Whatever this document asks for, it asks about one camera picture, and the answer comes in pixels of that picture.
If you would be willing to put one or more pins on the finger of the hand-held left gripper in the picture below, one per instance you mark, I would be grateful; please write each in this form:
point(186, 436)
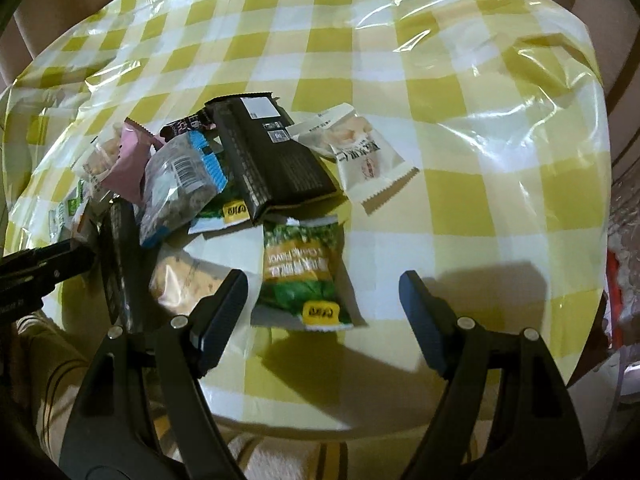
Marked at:
point(72, 259)

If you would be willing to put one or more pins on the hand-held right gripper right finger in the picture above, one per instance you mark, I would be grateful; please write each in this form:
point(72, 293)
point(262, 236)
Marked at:
point(425, 320)

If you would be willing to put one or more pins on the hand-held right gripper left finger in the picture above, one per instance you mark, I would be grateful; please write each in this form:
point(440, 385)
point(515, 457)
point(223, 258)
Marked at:
point(225, 320)

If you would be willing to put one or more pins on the clear blue-edged nut packet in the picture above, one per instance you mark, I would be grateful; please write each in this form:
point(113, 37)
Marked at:
point(170, 195)

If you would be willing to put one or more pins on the large black snack packet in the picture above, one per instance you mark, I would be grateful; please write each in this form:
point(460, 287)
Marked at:
point(270, 160)

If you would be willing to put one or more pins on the small pink black packet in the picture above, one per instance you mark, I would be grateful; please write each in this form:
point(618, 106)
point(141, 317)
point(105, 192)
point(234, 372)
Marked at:
point(185, 125)

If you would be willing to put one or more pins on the white green snack packet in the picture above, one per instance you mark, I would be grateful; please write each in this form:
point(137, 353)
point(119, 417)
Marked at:
point(70, 210)

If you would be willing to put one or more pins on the slim black snack packet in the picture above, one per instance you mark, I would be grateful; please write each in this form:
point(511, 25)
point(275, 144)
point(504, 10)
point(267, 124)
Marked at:
point(122, 260)

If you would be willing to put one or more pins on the beige cracker packet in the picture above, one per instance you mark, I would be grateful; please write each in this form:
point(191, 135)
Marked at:
point(180, 280)

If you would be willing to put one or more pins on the pink snack packet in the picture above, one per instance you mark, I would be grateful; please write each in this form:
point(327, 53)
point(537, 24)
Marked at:
point(131, 170)

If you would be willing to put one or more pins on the white nut snack packet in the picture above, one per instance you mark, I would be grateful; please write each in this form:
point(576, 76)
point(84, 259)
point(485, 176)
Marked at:
point(370, 170)

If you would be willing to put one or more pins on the red white bag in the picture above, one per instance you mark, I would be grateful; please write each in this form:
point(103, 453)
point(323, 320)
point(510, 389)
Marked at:
point(622, 300)

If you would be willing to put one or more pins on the beige fabric sofa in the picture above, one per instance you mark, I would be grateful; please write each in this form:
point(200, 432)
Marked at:
point(50, 20)

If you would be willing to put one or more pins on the yellow checked tablecloth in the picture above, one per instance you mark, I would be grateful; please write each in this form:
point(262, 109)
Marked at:
point(350, 60)

